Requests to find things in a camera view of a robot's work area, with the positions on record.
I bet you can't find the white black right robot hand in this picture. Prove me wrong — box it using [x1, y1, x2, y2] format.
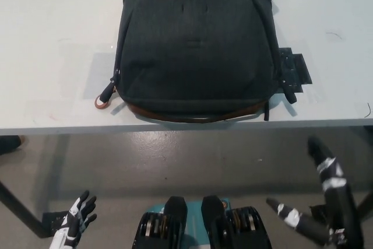
[266, 135, 365, 249]

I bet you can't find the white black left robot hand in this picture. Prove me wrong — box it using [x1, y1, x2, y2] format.
[48, 190, 98, 249]

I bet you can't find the dark grey backpack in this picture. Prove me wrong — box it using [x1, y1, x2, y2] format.
[93, 0, 298, 124]

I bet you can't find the black floor foot plate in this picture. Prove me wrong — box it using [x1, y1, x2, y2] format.
[308, 204, 330, 227]
[42, 210, 72, 230]

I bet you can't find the black table leg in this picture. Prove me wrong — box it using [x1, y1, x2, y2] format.
[0, 178, 50, 239]

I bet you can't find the dark shoe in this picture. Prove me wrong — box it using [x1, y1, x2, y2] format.
[0, 135, 26, 156]

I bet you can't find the black tape patch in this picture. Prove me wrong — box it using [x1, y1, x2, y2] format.
[279, 47, 314, 93]

